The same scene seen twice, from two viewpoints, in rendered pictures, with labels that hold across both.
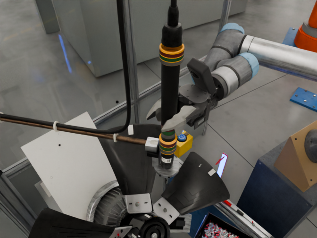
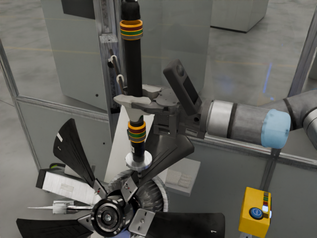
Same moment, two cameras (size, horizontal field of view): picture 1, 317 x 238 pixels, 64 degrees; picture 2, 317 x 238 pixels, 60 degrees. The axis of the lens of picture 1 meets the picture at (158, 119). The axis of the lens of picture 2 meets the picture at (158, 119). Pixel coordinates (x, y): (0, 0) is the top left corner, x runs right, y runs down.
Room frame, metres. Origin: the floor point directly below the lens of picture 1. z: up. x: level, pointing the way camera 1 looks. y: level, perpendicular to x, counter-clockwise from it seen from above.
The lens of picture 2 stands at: (0.20, -0.52, 1.97)
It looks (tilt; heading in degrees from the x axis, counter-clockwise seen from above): 35 degrees down; 63
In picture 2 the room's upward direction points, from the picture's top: straight up
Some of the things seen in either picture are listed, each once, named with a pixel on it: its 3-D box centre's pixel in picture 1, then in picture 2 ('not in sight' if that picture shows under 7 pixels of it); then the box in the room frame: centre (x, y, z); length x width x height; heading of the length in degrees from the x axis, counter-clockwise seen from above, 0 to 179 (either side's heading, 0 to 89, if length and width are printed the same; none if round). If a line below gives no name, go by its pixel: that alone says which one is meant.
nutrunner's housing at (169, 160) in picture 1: (169, 113); (135, 95); (0.40, -0.02, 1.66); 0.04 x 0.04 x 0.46
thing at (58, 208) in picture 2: not in sight; (61, 208); (0.17, 0.24, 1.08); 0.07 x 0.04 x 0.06; 143
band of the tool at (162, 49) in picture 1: (171, 54); (131, 29); (0.40, -0.02, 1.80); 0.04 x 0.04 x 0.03
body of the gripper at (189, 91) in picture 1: (199, 99); (181, 114); (0.47, -0.10, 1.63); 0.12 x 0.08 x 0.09; 133
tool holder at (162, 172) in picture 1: (163, 156); (137, 145); (0.40, -0.01, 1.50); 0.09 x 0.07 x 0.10; 78
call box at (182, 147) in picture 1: (174, 139); (254, 212); (0.86, -0.09, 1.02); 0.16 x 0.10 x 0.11; 43
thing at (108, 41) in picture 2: not in sight; (109, 46); (0.53, 0.59, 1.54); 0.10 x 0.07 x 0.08; 78
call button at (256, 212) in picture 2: (181, 137); (256, 213); (0.83, -0.12, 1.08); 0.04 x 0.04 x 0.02
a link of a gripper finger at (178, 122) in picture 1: (179, 125); (132, 110); (0.38, -0.04, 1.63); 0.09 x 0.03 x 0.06; 143
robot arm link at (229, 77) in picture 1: (219, 82); (219, 117); (0.53, -0.16, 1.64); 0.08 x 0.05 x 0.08; 43
